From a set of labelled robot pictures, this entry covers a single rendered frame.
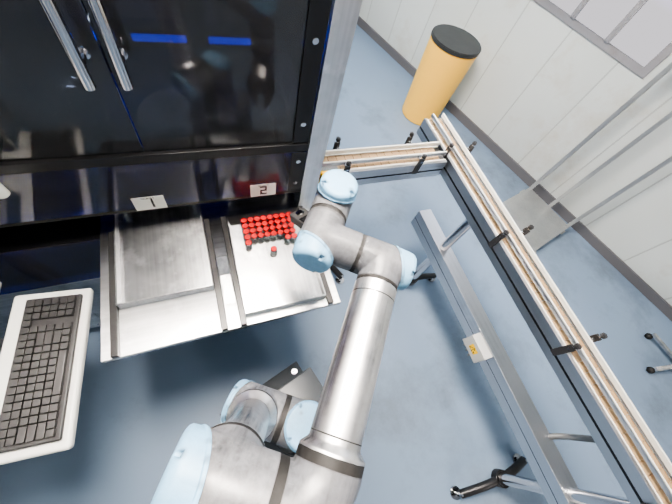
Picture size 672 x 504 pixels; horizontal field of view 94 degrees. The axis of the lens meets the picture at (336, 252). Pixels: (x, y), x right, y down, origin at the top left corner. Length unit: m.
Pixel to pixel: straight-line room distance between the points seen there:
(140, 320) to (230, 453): 0.69
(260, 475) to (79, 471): 1.61
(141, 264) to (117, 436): 1.04
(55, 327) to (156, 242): 0.35
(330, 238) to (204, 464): 0.35
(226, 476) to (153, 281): 0.77
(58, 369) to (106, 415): 0.85
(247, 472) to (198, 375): 1.48
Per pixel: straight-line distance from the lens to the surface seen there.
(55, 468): 2.06
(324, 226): 0.55
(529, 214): 3.12
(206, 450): 0.47
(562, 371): 1.46
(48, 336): 1.23
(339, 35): 0.83
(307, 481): 0.47
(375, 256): 0.55
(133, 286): 1.14
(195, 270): 1.11
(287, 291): 1.07
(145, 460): 1.94
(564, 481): 1.81
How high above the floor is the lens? 1.87
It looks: 59 degrees down
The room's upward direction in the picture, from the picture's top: 24 degrees clockwise
